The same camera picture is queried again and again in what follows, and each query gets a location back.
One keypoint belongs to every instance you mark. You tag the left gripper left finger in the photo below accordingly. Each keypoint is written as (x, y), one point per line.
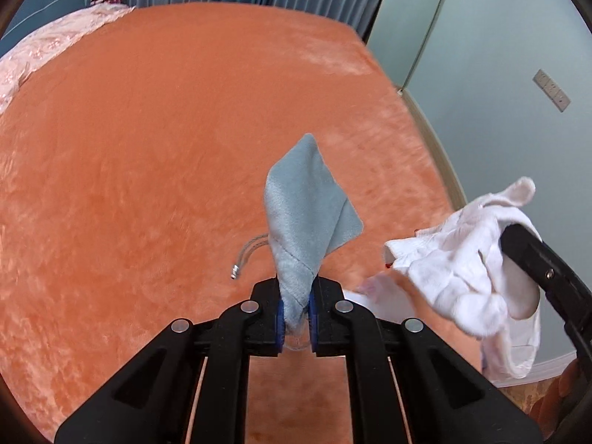
(189, 384)

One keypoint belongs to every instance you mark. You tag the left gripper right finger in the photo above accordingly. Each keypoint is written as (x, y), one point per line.
(405, 384)

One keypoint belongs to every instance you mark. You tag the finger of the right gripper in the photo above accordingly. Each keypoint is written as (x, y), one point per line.
(568, 295)

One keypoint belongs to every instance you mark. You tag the white cotton glove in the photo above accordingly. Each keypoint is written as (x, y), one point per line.
(460, 270)

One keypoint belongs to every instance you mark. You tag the grey drawstring pouch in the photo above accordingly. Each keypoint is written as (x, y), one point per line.
(309, 216)

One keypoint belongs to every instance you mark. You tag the orange plush bed blanket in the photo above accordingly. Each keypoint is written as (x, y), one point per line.
(133, 168)

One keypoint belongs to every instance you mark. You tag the standing floor mirror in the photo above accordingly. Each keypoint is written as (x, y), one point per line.
(399, 34)

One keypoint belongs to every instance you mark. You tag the pink bed quilt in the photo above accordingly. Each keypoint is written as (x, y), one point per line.
(47, 42)

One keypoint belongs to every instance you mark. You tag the blue padded headboard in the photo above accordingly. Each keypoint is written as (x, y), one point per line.
(31, 15)

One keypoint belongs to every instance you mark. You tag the wall switch panel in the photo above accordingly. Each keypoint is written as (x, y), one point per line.
(551, 90)

